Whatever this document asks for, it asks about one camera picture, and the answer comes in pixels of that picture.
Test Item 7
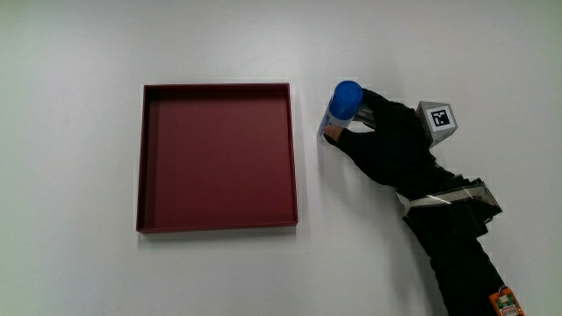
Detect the person's right forearm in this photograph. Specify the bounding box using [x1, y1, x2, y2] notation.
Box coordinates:
[394, 174, 507, 316]

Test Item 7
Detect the orange tag device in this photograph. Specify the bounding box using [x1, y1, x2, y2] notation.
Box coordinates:
[488, 285, 526, 316]

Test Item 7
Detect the dark red square tray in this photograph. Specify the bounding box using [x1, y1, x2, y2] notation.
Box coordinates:
[135, 82, 299, 234]

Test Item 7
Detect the person's right hand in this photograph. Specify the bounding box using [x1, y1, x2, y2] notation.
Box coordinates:
[323, 89, 459, 199]

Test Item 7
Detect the blue capped glue stick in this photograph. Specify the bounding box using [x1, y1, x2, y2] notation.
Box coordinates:
[316, 80, 364, 145]

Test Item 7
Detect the white desk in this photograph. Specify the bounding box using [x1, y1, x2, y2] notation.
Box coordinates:
[0, 0, 562, 316]

